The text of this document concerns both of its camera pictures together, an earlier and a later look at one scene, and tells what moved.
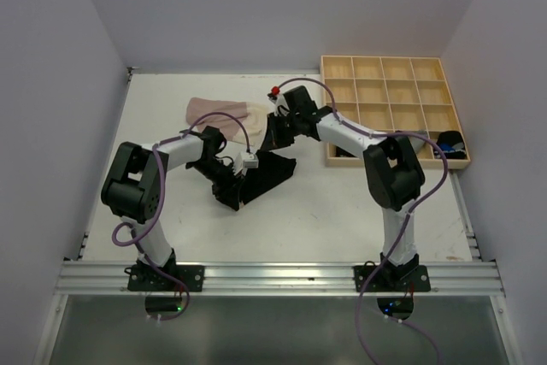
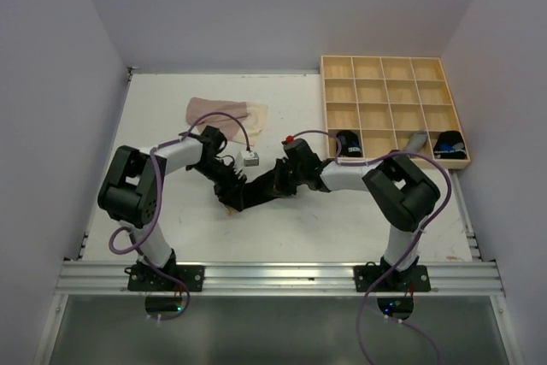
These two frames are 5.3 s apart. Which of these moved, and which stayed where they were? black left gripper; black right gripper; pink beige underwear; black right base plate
Moved: black right gripper
Stayed: black right base plate; black left gripper; pink beige underwear
